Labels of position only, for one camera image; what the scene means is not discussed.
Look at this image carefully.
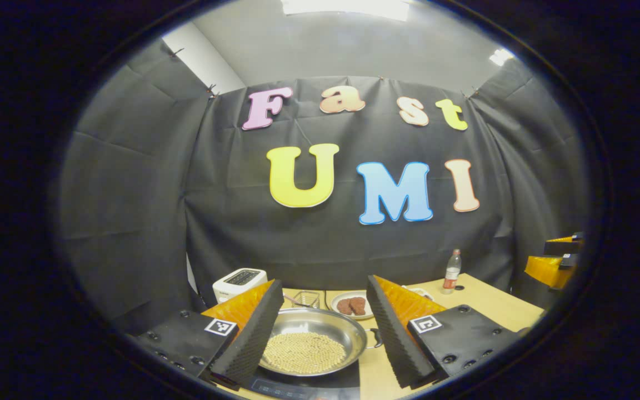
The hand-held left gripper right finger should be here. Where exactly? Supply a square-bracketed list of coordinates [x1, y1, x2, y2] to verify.
[366, 275, 519, 388]

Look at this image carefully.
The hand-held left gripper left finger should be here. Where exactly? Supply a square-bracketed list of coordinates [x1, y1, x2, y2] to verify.
[137, 279, 285, 389]

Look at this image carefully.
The stainless steel pot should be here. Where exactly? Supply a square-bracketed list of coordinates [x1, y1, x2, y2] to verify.
[259, 307, 382, 377]

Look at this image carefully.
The black induction cooktop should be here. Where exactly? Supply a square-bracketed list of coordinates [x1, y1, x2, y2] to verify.
[248, 361, 361, 398]

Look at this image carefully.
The pile of soybeans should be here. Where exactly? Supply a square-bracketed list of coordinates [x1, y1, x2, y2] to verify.
[263, 332, 347, 374]

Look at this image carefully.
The white toaster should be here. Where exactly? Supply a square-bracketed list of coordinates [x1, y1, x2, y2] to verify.
[212, 268, 268, 304]

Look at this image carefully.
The round white plate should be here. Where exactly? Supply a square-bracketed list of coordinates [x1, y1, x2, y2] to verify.
[331, 291, 375, 321]

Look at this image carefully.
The clear plastic water bottle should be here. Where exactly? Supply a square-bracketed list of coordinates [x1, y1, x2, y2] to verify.
[442, 249, 463, 295]

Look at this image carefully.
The black backdrop cloth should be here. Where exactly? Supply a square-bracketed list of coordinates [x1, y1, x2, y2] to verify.
[56, 39, 590, 334]

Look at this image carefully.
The large ceiling light panel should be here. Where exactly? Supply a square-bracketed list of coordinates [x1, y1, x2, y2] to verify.
[281, 0, 411, 22]

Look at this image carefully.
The wire mesh basket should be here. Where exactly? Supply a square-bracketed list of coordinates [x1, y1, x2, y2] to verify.
[292, 291, 321, 309]

